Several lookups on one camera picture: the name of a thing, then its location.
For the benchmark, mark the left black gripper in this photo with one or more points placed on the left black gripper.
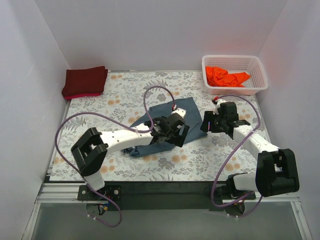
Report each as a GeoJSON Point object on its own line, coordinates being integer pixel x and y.
{"type": "Point", "coordinates": [182, 135]}

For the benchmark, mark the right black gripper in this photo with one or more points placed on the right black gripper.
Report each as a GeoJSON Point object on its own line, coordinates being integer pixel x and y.
{"type": "Point", "coordinates": [206, 122]}

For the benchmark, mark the grey blue t shirt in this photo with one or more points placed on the grey blue t shirt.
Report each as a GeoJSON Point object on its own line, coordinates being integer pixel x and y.
{"type": "Point", "coordinates": [193, 119]}

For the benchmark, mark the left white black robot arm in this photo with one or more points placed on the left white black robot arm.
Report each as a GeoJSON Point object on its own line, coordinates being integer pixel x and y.
{"type": "Point", "coordinates": [90, 150]}

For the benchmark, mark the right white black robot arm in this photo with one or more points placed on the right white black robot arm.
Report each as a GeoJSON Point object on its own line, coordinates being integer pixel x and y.
{"type": "Point", "coordinates": [276, 170]}

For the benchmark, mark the floral patterned table mat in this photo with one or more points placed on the floral patterned table mat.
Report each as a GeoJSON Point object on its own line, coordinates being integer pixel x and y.
{"type": "Point", "coordinates": [125, 103]}

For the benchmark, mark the crumpled orange t shirt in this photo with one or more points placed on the crumpled orange t shirt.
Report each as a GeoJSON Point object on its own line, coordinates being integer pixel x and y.
{"type": "Point", "coordinates": [219, 77]}

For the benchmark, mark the white plastic mesh basket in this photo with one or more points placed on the white plastic mesh basket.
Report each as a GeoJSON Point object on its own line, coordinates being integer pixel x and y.
{"type": "Point", "coordinates": [249, 64]}

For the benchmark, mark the folded dark red shirt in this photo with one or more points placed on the folded dark red shirt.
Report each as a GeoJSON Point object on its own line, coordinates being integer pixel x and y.
{"type": "Point", "coordinates": [84, 82]}

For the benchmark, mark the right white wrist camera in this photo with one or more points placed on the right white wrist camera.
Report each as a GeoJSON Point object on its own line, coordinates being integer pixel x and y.
{"type": "Point", "coordinates": [217, 104]}

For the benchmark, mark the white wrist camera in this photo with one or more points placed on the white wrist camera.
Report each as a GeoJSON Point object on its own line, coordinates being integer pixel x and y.
{"type": "Point", "coordinates": [179, 114]}
{"type": "Point", "coordinates": [217, 104]}

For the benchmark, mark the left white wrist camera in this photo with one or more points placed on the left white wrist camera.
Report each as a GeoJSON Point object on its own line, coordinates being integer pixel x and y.
{"type": "Point", "coordinates": [179, 114]}

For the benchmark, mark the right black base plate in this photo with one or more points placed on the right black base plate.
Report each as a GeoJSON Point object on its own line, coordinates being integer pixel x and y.
{"type": "Point", "coordinates": [221, 192]}

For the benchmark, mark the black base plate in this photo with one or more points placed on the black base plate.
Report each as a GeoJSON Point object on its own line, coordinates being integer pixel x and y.
{"type": "Point", "coordinates": [221, 192]}
{"type": "Point", "coordinates": [113, 192]}

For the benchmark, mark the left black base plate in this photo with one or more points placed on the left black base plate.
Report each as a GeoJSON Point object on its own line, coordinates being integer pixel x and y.
{"type": "Point", "coordinates": [113, 192]}

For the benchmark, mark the aluminium front rail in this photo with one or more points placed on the aluminium front rail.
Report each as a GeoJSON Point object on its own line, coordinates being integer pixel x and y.
{"type": "Point", "coordinates": [68, 192]}

